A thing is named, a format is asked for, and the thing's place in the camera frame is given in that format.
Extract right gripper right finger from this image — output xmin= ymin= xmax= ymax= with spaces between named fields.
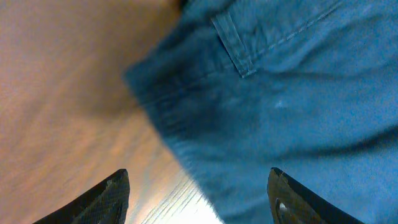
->
xmin=267 ymin=167 xmax=363 ymax=224

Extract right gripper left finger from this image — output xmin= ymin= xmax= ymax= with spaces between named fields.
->
xmin=34 ymin=169 xmax=130 ymax=224

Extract blue denim shorts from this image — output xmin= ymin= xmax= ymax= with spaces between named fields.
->
xmin=126 ymin=0 xmax=397 ymax=223

